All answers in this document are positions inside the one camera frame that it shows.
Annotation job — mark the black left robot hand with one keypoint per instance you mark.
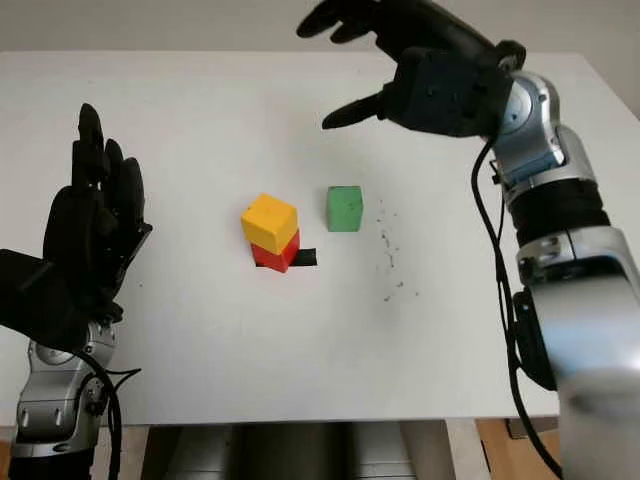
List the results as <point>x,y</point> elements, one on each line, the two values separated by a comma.
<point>95,225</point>

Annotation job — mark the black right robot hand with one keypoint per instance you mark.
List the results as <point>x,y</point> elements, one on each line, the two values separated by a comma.
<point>425,22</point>

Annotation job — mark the yellow cube block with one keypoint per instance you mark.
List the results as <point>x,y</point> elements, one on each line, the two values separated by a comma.
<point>267,220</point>

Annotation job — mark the red cube block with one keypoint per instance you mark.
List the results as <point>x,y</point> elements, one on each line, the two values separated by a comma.
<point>277,257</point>

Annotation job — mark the green cube block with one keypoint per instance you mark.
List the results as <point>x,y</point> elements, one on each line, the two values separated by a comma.
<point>344,210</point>

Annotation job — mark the black tape strip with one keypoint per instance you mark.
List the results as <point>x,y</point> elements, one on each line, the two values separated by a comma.
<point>307,257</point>

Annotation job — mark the dark grey robot body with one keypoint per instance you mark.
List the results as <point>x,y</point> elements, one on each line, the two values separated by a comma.
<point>300,452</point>

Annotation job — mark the white table leg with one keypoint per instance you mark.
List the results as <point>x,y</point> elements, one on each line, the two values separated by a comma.
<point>462,450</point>

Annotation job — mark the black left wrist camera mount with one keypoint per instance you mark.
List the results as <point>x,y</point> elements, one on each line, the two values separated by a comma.
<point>45,295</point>

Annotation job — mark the grey table frame bracket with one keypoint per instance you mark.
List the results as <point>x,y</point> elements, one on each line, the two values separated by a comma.
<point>516,427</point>

